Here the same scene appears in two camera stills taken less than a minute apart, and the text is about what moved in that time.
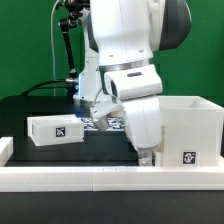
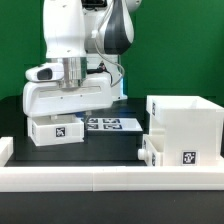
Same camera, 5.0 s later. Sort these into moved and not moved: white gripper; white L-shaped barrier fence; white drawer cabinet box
Moved: white gripper
Not moved: white L-shaped barrier fence; white drawer cabinet box
